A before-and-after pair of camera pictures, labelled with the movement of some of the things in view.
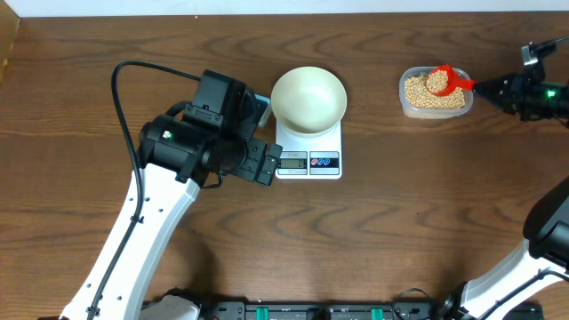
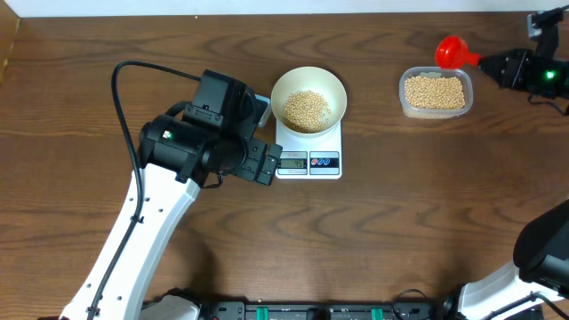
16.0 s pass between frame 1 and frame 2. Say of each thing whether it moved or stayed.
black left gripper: stayed
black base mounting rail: stayed
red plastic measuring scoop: moved
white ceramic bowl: stayed
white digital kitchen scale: stayed
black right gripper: moved
